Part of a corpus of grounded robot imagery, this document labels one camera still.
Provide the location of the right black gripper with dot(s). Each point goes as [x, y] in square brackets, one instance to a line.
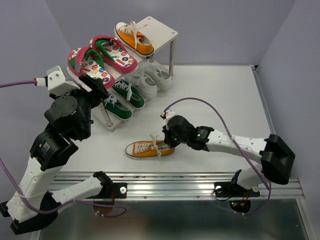
[166, 138]

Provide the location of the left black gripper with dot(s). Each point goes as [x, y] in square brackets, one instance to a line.
[100, 90]

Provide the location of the pink slipper one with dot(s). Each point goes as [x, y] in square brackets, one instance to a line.
[113, 53]
[85, 60]

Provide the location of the orange sneaker one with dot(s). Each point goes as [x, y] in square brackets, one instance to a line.
[149, 148]
[132, 37]

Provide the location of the green sneaker one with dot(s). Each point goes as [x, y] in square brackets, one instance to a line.
[125, 90]
[117, 108]

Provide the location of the white sneaker one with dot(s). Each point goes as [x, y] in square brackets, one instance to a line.
[142, 83]

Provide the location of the white sneaker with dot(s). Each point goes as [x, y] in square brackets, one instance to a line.
[162, 78]

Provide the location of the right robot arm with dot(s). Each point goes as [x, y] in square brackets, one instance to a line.
[270, 159]

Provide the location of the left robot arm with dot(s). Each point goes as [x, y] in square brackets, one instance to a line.
[33, 207]

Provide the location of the white two-tier shoe shelf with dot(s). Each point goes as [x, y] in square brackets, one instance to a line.
[160, 35]

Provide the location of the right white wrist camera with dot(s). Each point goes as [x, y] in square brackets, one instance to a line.
[167, 114]

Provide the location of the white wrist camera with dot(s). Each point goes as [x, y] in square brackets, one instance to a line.
[57, 81]
[167, 114]

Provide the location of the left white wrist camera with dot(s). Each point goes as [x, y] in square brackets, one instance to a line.
[57, 81]

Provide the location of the aluminium mounting rail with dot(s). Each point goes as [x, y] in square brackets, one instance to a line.
[172, 186]

